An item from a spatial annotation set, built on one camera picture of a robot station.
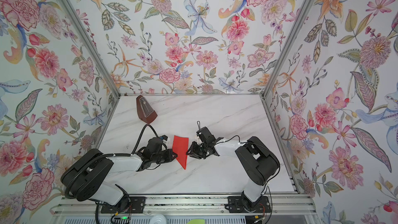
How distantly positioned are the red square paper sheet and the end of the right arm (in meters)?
0.07

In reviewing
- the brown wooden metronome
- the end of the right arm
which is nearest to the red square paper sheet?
the end of the right arm

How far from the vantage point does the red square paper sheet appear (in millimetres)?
895

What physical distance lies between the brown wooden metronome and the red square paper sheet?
23 centimetres

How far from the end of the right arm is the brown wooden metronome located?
15.0 inches

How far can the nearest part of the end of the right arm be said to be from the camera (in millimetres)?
705

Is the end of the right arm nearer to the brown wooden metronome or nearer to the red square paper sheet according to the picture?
the red square paper sheet

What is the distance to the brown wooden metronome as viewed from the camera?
3.15 feet
